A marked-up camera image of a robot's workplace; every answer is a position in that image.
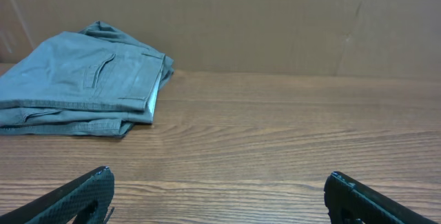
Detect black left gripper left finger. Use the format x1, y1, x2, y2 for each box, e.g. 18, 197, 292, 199
1, 166, 114, 224

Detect folded grey trousers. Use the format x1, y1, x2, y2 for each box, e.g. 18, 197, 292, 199
1, 21, 174, 137

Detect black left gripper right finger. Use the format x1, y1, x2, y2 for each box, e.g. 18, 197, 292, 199
324, 172, 436, 224

